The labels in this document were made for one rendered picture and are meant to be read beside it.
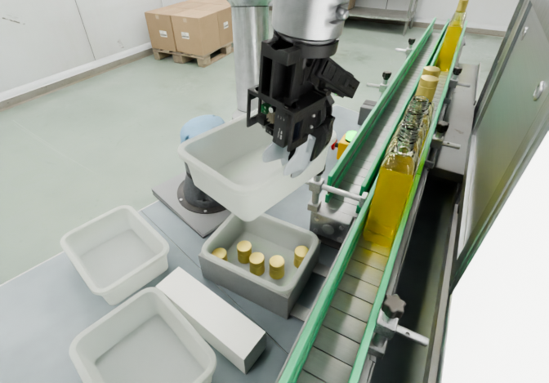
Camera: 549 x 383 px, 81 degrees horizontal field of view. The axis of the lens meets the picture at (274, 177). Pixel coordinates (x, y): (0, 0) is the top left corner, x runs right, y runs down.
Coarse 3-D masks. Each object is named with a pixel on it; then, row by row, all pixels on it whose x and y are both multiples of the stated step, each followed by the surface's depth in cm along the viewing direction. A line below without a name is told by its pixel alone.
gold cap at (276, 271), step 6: (270, 258) 72; (276, 258) 72; (282, 258) 72; (270, 264) 71; (276, 264) 71; (282, 264) 71; (270, 270) 72; (276, 270) 71; (282, 270) 71; (270, 276) 73; (276, 276) 72; (282, 276) 72
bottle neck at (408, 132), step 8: (400, 128) 53; (408, 128) 51; (416, 128) 51; (400, 136) 53; (408, 136) 52; (416, 136) 52; (400, 144) 54; (408, 144) 53; (400, 152) 54; (408, 152) 54
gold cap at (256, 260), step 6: (258, 252) 73; (252, 258) 72; (258, 258) 72; (264, 258) 72; (252, 264) 71; (258, 264) 71; (264, 264) 73; (252, 270) 72; (258, 270) 72; (264, 270) 74
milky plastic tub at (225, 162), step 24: (240, 120) 58; (192, 144) 52; (216, 144) 56; (240, 144) 60; (264, 144) 65; (192, 168) 51; (216, 168) 58; (240, 168) 58; (264, 168) 58; (312, 168) 54; (216, 192) 49; (240, 192) 42; (264, 192) 46; (288, 192) 52; (240, 216) 48
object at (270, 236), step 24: (264, 216) 78; (216, 240) 74; (240, 240) 82; (264, 240) 82; (288, 240) 78; (312, 240) 73; (216, 264) 68; (240, 264) 76; (288, 264) 76; (288, 288) 63
